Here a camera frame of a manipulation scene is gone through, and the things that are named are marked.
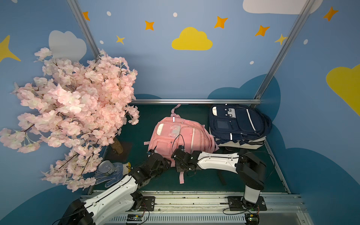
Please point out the navy blue backpack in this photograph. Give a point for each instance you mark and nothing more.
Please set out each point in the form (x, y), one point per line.
(238, 126)

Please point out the green circuit board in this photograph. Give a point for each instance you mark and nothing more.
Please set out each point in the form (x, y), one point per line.
(134, 218)
(252, 219)

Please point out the right green circuit board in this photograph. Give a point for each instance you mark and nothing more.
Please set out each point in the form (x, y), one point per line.
(252, 219)

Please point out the aluminium frame post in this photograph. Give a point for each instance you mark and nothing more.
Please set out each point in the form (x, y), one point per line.
(82, 22)
(292, 35)

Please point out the right side floor rail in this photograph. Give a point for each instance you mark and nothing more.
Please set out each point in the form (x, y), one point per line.
(277, 168)

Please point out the blue patterned cloth item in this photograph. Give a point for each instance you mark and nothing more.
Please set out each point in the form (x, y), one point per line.
(121, 170)

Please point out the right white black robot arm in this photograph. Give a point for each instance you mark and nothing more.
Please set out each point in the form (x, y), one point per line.
(250, 168)

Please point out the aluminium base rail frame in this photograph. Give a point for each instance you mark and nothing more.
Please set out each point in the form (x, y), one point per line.
(192, 208)

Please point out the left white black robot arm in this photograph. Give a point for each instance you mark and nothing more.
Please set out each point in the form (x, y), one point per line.
(122, 197)

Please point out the rear horizontal aluminium bar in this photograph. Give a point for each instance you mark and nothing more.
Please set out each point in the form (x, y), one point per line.
(154, 101)

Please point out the pink backpack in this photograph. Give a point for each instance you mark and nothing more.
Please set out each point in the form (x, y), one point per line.
(174, 131)

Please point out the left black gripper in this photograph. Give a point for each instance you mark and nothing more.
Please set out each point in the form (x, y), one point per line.
(162, 162)

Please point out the left aluminium frame post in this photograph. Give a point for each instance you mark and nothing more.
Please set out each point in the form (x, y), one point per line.
(82, 22)

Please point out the right aluminium frame post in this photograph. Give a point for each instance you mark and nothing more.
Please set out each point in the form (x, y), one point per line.
(292, 35)

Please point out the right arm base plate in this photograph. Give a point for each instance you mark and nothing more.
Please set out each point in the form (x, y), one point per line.
(237, 203)

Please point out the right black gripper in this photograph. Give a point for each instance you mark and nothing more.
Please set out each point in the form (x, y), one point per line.
(177, 155)

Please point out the pink cherry blossom tree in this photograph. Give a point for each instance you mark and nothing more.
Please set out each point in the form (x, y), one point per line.
(81, 107)

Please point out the left green circuit board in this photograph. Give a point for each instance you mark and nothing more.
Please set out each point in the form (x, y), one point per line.
(134, 218)

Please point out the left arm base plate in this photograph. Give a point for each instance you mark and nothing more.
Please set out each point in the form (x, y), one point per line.
(144, 203)

